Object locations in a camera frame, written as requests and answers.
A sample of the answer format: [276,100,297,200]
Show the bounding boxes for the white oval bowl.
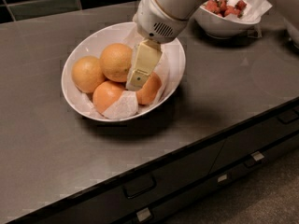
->
[61,22,186,122]

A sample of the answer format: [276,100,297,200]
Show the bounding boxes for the right drawer front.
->
[211,106,299,172]

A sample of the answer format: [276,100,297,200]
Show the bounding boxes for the front orange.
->
[93,81,125,114]

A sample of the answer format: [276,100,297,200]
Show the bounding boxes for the lower drawer front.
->
[111,133,299,224]

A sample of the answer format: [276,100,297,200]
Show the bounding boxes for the left drawer front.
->
[8,141,223,224]

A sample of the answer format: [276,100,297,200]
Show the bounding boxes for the top orange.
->
[100,43,133,82]

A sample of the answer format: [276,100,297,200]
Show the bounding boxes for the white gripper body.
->
[133,0,187,44]

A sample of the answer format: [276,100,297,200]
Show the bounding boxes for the white strawberry bowl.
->
[193,7,261,39]

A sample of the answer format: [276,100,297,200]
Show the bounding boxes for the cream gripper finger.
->
[126,39,163,91]

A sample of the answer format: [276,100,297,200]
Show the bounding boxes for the red strawberries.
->
[204,0,247,18]

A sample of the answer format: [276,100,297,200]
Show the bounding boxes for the right orange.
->
[136,72,162,105]

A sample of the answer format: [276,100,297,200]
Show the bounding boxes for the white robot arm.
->
[126,0,299,91]

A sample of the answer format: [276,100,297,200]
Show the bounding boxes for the drawer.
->
[111,133,299,224]
[8,141,223,224]
[211,106,299,172]

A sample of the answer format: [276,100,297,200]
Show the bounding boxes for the white paper liner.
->
[70,25,171,120]

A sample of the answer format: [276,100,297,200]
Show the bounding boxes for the left orange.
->
[72,56,106,93]

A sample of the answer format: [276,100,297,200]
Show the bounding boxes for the white paper in strawberry bowl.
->
[200,0,273,25]

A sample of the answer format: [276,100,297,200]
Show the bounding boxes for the orange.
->
[136,72,162,105]
[93,81,125,114]
[100,43,133,82]
[72,56,106,93]

